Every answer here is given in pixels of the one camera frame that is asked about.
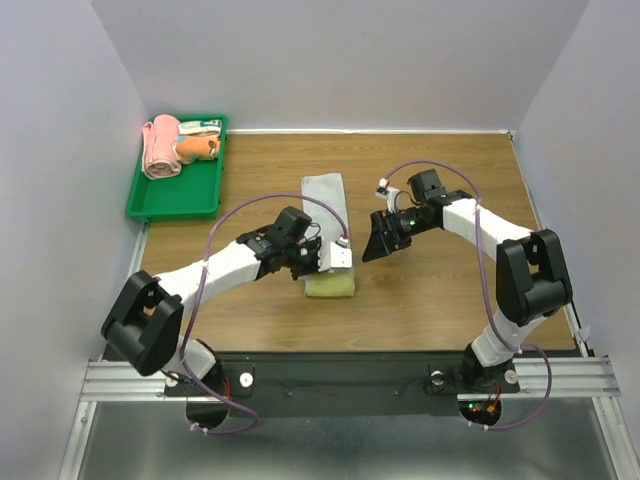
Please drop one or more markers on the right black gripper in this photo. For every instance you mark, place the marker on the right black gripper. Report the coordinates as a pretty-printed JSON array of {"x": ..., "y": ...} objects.
[{"x": 381, "y": 243}]

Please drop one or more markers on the aluminium frame rail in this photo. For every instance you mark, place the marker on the aluminium frame rail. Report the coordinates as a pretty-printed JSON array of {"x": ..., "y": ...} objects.
[{"x": 571, "y": 378}]

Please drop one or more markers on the green plastic tray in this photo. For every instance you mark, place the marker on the green plastic tray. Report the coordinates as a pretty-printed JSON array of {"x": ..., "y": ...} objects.
[{"x": 192, "y": 195}]

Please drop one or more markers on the yellow green towel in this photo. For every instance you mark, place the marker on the yellow green towel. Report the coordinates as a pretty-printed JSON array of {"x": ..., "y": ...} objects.
[{"x": 325, "y": 202}]

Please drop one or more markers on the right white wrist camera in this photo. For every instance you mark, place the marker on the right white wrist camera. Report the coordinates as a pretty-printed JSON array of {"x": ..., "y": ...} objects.
[{"x": 387, "y": 193}]

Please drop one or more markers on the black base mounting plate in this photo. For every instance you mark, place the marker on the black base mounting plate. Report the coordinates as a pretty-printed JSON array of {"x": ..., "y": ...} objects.
[{"x": 333, "y": 384}]

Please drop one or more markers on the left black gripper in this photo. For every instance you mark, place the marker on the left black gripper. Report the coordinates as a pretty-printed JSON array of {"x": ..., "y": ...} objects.
[{"x": 313, "y": 268}]

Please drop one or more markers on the rolled pink towel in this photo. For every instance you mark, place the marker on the rolled pink towel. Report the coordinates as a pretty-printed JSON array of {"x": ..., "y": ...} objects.
[{"x": 159, "y": 159}]

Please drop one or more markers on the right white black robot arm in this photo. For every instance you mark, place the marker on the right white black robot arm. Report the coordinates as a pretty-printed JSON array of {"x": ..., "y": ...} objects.
[{"x": 532, "y": 281}]

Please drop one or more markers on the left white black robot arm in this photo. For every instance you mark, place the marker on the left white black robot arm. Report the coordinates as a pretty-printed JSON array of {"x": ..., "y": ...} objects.
[{"x": 144, "y": 324}]

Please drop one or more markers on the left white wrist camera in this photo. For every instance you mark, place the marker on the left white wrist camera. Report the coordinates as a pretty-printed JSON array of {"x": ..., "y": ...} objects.
[{"x": 333, "y": 256}]

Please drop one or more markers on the orange polka dot towel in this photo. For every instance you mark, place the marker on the orange polka dot towel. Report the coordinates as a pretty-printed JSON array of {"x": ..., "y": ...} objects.
[{"x": 192, "y": 148}]

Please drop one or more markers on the rolled white blue towel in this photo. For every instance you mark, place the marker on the rolled white blue towel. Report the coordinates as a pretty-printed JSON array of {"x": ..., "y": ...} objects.
[{"x": 211, "y": 127}]

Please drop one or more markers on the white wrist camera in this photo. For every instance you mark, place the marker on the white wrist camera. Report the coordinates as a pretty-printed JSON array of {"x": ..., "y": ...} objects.
[
  {"x": 333, "y": 256},
  {"x": 387, "y": 193}
]

